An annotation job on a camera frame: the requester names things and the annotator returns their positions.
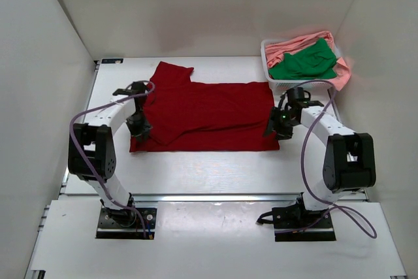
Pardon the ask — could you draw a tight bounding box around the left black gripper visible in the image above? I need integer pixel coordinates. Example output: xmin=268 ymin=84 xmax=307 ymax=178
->
xmin=124 ymin=108 xmax=152 ymax=142

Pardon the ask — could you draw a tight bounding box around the green t shirt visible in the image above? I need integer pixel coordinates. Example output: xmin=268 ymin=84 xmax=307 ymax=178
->
xmin=266 ymin=37 xmax=337 ymax=80

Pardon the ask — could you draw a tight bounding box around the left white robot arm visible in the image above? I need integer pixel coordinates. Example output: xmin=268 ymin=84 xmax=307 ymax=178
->
xmin=68 ymin=80 xmax=155 ymax=227

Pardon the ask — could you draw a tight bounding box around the white plastic basket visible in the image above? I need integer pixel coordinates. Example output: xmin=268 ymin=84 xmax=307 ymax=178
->
xmin=261 ymin=38 xmax=330 ymax=93

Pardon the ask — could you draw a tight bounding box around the pink t shirt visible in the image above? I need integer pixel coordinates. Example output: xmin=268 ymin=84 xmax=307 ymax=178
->
xmin=265 ymin=31 xmax=351 ymax=91

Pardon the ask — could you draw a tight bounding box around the black table corner label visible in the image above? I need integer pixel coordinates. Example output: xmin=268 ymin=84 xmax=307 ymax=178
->
xmin=101 ymin=58 xmax=124 ymax=64

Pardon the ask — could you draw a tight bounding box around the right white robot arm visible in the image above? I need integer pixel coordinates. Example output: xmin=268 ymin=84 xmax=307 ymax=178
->
xmin=264 ymin=85 xmax=376 ymax=234

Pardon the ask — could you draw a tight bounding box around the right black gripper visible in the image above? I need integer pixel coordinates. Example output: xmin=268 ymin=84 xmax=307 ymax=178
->
xmin=263 ymin=107 xmax=298 ymax=140

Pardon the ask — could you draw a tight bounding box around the aluminium frame rail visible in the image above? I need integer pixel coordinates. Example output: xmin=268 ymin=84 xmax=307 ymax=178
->
xmin=58 ymin=192 xmax=368 ymax=203

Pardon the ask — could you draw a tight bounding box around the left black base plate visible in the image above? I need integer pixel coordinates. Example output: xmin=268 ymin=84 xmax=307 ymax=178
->
xmin=96 ymin=207 xmax=157 ymax=240

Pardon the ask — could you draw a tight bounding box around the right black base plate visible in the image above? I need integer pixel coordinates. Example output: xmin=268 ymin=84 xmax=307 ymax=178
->
xmin=272 ymin=205 xmax=336 ymax=242

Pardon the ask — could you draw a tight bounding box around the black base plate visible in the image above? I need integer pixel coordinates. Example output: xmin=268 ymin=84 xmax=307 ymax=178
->
xmin=272 ymin=205 xmax=336 ymax=242
xmin=96 ymin=207 xmax=157 ymax=240

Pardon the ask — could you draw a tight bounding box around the red t shirt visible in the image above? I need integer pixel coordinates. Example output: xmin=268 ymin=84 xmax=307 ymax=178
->
xmin=129 ymin=61 xmax=280 ymax=153

